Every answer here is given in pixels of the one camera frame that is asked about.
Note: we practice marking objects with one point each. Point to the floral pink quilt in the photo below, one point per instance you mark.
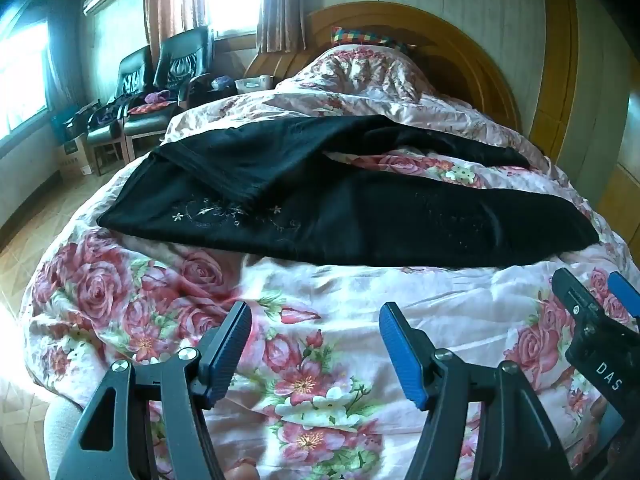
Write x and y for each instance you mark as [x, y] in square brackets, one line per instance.
[350, 300]

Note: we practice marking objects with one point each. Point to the pink curtain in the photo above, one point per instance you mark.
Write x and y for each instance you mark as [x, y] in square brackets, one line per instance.
[175, 0]
[280, 5]

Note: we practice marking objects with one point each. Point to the person's grey trouser leg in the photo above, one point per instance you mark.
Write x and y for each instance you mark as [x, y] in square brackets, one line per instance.
[57, 440]

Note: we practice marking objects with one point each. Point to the black embroidered pants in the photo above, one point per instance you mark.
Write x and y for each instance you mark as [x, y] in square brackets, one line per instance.
[350, 220]

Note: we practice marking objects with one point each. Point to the red seat cushion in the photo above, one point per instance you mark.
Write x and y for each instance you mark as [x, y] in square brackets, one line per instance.
[150, 108]

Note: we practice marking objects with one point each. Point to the black leather armchair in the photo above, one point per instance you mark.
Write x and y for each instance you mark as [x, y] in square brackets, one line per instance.
[132, 72]
[185, 60]

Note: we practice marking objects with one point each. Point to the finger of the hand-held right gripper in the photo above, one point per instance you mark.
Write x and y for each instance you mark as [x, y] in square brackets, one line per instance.
[577, 302]
[625, 292]

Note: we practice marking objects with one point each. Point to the colourful checkered pillow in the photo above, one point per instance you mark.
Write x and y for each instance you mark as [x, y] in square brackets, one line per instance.
[365, 36]

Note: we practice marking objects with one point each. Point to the cardboard box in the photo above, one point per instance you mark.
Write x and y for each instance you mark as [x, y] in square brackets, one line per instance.
[75, 157]

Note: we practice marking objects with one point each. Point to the purple cloth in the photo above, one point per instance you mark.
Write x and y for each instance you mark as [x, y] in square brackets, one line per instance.
[157, 96]

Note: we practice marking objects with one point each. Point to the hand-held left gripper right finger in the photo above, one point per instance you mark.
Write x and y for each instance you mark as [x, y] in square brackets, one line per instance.
[400, 355]

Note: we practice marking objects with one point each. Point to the wooden arched headboard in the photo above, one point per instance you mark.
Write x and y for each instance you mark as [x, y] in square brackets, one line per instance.
[450, 45]

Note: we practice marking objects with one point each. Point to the white plastic container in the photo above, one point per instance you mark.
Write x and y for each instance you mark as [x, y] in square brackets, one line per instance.
[252, 83]

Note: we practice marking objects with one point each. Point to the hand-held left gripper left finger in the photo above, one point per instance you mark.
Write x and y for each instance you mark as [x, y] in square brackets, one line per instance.
[234, 351]

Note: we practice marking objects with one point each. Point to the wooden door frame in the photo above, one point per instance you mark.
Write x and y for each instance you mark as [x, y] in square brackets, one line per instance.
[555, 60]

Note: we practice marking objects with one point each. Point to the black bag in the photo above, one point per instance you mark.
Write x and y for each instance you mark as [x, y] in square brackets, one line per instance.
[205, 91]

